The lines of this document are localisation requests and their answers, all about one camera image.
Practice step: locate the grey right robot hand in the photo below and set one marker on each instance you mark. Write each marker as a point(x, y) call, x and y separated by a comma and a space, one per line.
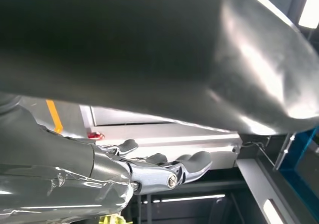
point(125, 51)

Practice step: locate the stainless steel workbench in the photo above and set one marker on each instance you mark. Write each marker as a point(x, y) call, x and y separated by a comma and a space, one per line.
point(72, 117)

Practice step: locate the grey laptop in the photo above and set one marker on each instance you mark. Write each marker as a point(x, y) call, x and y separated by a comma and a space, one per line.
point(119, 117)

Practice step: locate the small red object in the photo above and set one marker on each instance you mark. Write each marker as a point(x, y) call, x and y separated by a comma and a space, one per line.
point(95, 136)

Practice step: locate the white office desk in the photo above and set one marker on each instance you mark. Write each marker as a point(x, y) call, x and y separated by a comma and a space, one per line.
point(187, 140)

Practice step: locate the yellow-green bottle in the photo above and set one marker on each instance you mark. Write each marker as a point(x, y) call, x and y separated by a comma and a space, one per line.
point(112, 220)

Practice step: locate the ceiling light strip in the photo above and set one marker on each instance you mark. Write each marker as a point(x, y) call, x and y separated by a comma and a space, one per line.
point(189, 198)
point(311, 8)

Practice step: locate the blue metal frame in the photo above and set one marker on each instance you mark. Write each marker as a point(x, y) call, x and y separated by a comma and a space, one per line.
point(298, 169)

